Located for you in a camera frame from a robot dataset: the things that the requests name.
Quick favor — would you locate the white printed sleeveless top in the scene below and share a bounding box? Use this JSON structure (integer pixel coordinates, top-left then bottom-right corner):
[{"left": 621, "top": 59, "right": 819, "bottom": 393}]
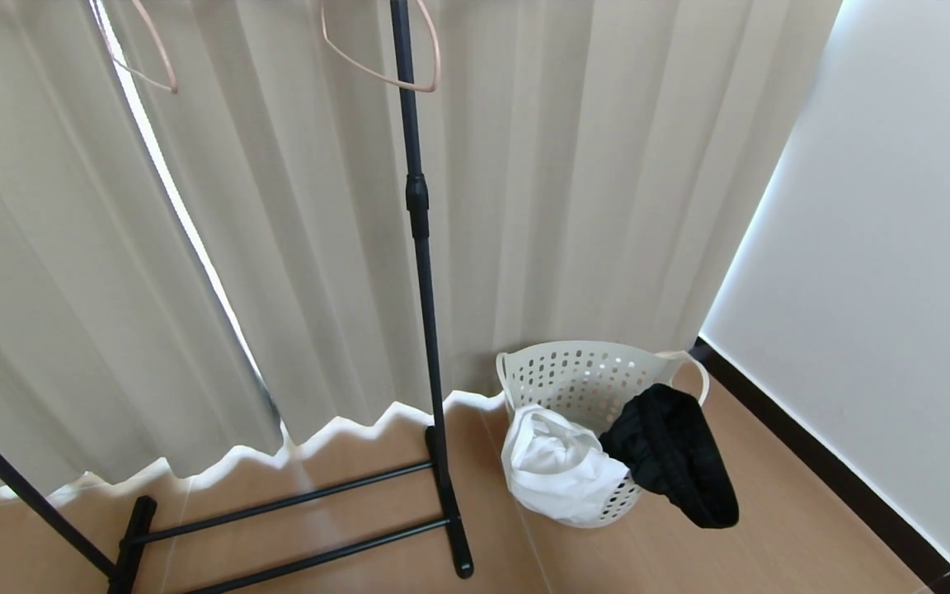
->
[{"left": 501, "top": 403, "right": 633, "bottom": 526}]

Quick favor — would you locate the pink clothes hanger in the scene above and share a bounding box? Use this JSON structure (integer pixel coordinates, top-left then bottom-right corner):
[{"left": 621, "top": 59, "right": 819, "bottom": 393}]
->
[
  {"left": 320, "top": 0, "right": 442, "bottom": 94},
  {"left": 92, "top": 0, "right": 179, "bottom": 94}
]

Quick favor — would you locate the black clothes rack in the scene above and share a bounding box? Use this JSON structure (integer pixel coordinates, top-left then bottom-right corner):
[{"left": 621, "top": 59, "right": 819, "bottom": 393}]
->
[{"left": 0, "top": 0, "right": 474, "bottom": 594}]

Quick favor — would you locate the white laundry basket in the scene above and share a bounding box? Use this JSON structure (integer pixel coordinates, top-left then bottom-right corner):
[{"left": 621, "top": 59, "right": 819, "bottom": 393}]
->
[{"left": 496, "top": 340, "right": 711, "bottom": 530}]

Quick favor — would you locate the beige curtain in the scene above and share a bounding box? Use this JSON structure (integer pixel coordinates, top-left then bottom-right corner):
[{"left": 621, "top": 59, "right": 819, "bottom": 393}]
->
[{"left": 0, "top": 0, "right": 844, "bottom": 496}]

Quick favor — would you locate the black garment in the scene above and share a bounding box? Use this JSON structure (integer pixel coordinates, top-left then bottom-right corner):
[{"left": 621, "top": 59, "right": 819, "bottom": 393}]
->
[{"left": 599, "top": 383, "right": 741, "bottom": 530}]

